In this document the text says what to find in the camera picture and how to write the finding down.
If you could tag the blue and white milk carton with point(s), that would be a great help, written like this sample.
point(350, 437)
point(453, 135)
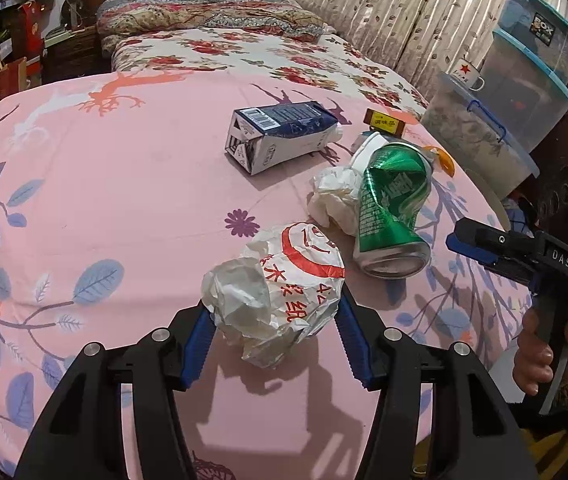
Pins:
point(284, 130)

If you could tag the white enamel mug red star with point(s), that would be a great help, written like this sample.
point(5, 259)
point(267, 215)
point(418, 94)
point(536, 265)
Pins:
point(465, 75)

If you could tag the crushed green drink can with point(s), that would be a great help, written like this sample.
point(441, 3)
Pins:
point(389, 210)

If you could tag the clear storage box blue lid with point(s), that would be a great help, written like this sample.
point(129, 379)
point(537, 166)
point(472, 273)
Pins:
point(529, 90)

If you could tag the small yellow cardboard box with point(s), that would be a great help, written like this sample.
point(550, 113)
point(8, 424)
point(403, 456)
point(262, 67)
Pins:
point(384, 121)

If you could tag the dark wooden nightstand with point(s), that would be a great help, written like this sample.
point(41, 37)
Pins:
point(68, 55)

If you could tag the folded patchwork floral quilt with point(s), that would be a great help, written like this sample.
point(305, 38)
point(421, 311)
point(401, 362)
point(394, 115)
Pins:
point(188, 12)

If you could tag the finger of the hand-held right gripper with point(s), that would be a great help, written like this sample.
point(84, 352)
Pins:
point(469, 250)
point(494, 237)

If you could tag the white tissue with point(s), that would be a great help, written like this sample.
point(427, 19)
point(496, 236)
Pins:
point(334, 195)

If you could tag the orange plastic piece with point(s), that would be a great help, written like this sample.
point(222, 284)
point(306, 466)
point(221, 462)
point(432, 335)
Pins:
point(446, 162)

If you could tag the beige leaf-pattern curtain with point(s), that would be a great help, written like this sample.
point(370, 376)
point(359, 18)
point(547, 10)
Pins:
point(389, 10)

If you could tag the red paper bag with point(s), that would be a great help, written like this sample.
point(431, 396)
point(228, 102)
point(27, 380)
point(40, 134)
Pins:
point(11, 75)

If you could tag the clear storage box printed label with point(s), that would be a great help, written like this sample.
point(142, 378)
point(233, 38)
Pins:
point(549, 30)

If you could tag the person's right hand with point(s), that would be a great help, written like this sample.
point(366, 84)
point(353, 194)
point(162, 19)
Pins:
point(531, 355)

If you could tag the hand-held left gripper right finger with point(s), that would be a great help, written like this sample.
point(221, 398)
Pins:
point(356, 345)

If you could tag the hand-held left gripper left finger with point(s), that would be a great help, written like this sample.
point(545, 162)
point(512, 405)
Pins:
point(196, 350)

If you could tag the blue clothing pile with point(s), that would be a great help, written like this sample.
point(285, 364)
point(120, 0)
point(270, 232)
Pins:
point(519, 215)

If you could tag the red-print paper wrapper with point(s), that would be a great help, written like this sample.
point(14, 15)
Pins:
point(274, 300)

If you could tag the white floral bed cover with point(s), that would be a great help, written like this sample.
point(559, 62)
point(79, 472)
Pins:
point(264, 55)

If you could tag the red gift bag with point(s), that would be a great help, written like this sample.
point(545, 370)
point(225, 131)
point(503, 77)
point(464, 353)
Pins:
point(31, 30)

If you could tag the pink leaf-print bedsheet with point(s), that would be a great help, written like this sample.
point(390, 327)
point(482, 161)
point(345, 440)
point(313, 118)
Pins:
point(113, 185)

